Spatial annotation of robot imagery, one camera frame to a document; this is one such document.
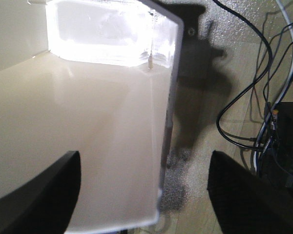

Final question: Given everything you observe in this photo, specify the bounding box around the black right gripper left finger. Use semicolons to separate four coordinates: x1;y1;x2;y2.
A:
0;151;81;234

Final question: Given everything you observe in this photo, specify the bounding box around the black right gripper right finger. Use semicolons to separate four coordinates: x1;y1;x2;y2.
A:
207;151;293;234

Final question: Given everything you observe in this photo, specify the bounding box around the white plastic trash bin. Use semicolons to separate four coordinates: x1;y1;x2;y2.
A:
0;0;184;234

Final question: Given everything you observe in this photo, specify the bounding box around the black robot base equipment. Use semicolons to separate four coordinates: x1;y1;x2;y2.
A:
257;102;293;195

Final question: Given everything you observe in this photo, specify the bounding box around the black cable on floor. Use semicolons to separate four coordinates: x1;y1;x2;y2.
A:
212;0;274;150

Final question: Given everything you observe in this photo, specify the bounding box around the white cable on floor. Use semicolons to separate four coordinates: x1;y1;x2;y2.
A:
250;0;293;171

